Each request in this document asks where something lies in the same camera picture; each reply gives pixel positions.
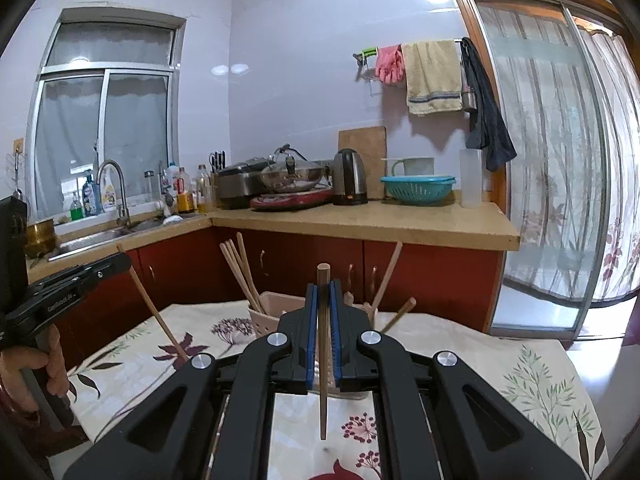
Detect wooden cutting board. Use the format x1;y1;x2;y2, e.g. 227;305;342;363
338;125;388;201

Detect steel sink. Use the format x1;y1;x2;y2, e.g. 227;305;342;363
49;217;172;262

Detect red induction cooker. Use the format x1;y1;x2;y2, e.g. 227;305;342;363
249;187;335;211

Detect hanging metal strainer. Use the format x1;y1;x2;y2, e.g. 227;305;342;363
9;138;29;202

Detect aluminium frame window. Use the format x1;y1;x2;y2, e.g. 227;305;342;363
24;8;188;222

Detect pink plastic utensil basket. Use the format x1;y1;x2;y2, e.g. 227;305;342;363
248;292;377;402

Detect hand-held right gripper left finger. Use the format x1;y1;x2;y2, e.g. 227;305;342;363
62;283;319;480

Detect brass pot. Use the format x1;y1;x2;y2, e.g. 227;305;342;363
22;218;58;260

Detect steel electric cooker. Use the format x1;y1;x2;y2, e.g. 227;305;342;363
215;159;266;210

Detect beige towel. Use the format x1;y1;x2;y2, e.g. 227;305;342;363
400;39;464;116

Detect floral tablecloth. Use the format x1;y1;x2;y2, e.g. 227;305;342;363
66;300;610;480

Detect sliding glass door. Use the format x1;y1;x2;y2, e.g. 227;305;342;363
464;0;609;342

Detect teal plastic colander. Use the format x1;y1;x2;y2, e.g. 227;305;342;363
379;174;458;206

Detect floral sheer curtain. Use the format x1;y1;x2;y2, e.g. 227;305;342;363
574;21;640;304

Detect metal towel rail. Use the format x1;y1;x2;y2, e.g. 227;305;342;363
352;38;477;84

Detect person's left hand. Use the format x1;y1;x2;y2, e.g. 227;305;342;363
0;324;72;413

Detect steel kitchen faucet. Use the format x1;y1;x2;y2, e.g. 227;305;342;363
96;159;132;229

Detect steel electric kettle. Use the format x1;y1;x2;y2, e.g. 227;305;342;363
331;148;370;206

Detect dark grey cloth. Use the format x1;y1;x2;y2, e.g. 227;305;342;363
460;37;518;172

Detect red kitchen cabinets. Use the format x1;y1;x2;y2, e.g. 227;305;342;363
26;227;504;387

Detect clear plastic container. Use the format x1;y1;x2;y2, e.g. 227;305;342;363
459;148;485;210

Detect clear plastic bottle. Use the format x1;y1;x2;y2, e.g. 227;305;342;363
195;163;212;211

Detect steel wok with lid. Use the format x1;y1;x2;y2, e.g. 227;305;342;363
257;143;332;195

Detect blue soap bottle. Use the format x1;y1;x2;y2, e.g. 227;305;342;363
81;169;101;217

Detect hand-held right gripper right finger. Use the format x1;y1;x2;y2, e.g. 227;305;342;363
330;280;587;480

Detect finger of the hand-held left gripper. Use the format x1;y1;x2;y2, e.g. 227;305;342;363
4;251;134;337

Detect pale green cup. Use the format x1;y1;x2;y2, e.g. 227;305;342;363
389;156;435;178

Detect pink rubber gloves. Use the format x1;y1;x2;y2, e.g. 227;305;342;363
374;43;405;85

